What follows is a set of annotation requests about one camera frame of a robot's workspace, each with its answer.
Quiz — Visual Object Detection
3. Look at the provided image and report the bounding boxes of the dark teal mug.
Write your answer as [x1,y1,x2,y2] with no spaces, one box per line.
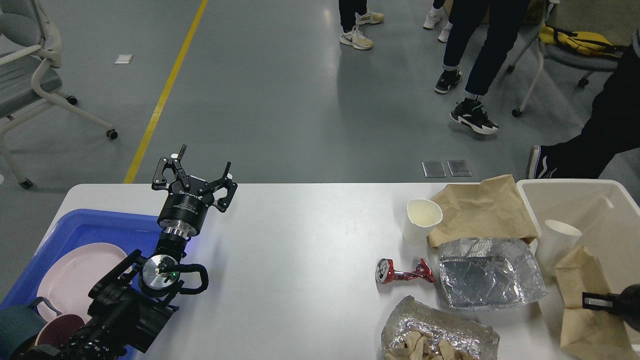
[0,296,63,360]

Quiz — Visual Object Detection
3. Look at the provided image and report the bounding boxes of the metal floor plate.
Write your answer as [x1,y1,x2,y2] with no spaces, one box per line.
[422,161,447,178]
[446,160,473,177]

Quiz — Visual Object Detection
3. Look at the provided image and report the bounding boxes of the white paper cup on table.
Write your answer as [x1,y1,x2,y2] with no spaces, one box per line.
[402,198,443,246]

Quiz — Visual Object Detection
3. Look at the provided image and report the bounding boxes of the yellow backpack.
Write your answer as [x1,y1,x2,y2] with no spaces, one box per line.
[538,24,628,59]

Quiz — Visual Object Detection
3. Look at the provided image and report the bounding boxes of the white paper cup in bin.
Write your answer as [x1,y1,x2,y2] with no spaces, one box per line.
[535,219,583,274]

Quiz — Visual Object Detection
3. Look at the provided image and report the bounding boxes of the person in black sneakers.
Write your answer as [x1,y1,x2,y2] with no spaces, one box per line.
[434,0,530,135]

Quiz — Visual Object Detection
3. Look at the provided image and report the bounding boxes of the crumpled aluminium foil front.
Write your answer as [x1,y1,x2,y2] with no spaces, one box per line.
[381,295,500,360]

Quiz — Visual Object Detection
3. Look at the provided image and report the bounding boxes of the grey chair right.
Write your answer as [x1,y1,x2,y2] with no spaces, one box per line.
[506,0,639,117]

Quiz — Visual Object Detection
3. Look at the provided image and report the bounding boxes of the brown crumpled paper in foil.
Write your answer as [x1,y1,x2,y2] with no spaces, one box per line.
[383,330,477,360]

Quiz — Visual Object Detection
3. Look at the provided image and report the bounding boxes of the crumpled silver foil bag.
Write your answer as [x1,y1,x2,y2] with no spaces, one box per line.
[438,237,547,312]

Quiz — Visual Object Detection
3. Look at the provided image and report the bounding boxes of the person in black canvas shoes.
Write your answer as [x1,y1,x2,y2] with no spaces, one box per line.
[526,29,640,179]

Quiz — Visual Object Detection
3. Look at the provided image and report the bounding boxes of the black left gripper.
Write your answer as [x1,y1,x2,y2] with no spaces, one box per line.
[151,145,238,236]

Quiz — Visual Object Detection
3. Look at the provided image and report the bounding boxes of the crushed red soda can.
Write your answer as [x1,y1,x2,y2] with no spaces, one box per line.
[374,258,435,284]

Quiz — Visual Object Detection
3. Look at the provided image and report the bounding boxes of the brown paper bag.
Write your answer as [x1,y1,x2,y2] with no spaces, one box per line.
[429,174,538,248]
[555,246,639,360]

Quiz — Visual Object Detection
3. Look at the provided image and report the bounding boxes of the pink plate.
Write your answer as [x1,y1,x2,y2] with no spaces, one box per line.
[36,243,127,323]

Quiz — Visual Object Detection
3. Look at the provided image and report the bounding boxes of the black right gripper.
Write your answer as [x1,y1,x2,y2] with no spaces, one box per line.
[582,284,640,332]

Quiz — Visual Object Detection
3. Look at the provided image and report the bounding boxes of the left metal floor plate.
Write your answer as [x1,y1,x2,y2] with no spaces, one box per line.
[422,161,447,178]

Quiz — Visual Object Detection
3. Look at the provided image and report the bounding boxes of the grey office chair left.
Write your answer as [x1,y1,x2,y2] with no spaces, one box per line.
[0,0,119,190]

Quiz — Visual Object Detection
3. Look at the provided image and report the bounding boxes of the blue plastic tray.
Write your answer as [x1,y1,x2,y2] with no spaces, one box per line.
[1,209,161,310]

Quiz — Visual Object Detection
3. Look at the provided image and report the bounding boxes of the right metal floor plate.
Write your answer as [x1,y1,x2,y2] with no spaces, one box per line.
[446,160,473,177]

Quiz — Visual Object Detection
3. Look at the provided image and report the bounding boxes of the pink mug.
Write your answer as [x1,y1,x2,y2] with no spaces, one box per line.
[34,313,86,348]

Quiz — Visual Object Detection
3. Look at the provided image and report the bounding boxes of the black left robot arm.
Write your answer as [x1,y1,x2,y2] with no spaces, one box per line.
[17,145,238,360]

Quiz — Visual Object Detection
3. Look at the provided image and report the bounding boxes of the person in white sneakers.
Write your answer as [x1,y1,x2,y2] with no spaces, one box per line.
[422,0,454,44]

